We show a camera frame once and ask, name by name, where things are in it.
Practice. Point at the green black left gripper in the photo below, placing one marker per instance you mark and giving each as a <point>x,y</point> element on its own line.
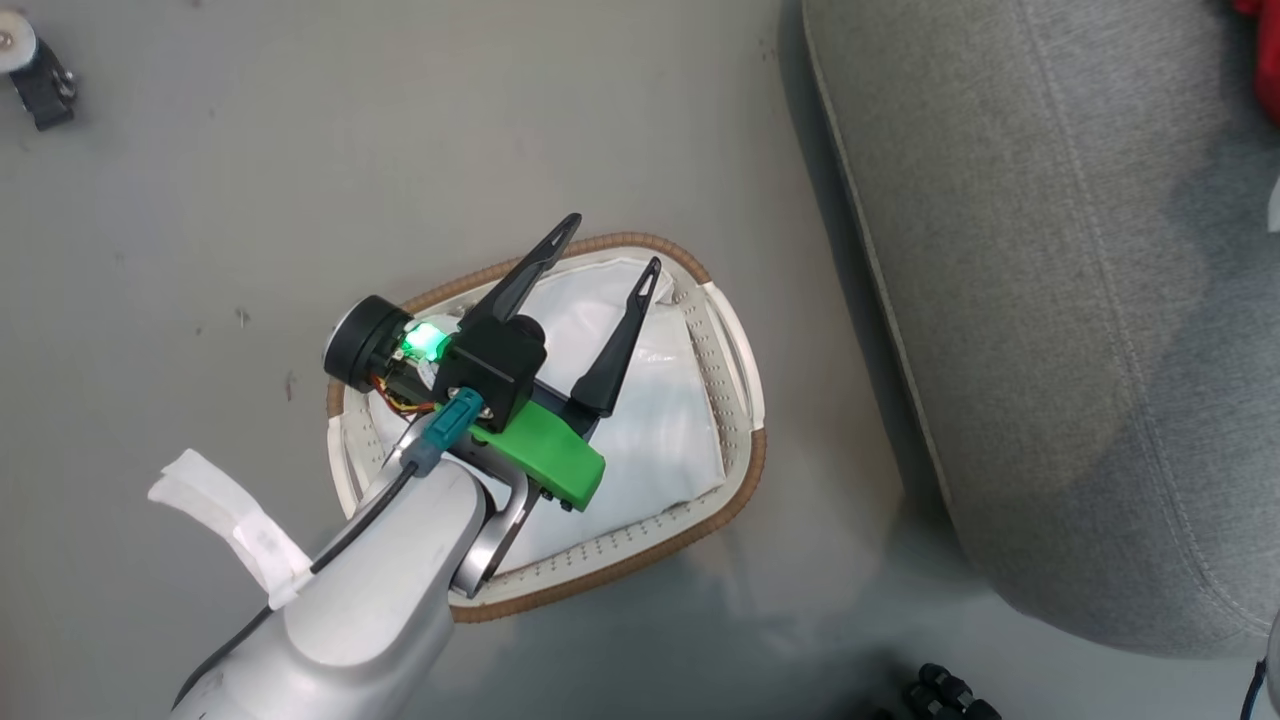
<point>545,455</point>

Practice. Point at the red Bulls jersey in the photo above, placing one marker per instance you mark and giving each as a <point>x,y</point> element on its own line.
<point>1262,50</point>

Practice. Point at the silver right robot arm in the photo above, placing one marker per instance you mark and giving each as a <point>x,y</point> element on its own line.
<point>1274,650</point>

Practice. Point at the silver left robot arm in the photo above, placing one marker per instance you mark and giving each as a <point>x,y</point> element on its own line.
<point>380,590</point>

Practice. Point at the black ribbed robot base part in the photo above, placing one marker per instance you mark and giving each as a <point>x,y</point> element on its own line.
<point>945,695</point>

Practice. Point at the grey fabric sofa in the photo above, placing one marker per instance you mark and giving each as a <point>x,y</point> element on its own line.
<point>1080,300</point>

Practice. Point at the white plastic basket liner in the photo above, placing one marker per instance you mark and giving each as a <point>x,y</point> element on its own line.
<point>665,440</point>

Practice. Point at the white basket with brown rim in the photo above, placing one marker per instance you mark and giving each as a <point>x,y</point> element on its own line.
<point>730,470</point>

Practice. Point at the white tape strip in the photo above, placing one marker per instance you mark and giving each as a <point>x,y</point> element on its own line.
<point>230,510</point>

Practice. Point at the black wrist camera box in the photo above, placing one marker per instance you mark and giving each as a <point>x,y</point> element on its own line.
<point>495,365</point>

